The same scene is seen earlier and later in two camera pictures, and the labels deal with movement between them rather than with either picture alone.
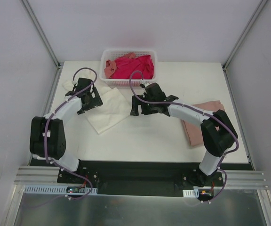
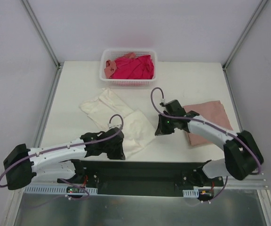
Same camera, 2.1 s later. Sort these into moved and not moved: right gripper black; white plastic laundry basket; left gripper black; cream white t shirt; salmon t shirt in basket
Moved: cream white t shirt; left gripper black; right gripper black
Not moved: salmon t shirt in basket; white plastic laundry basket
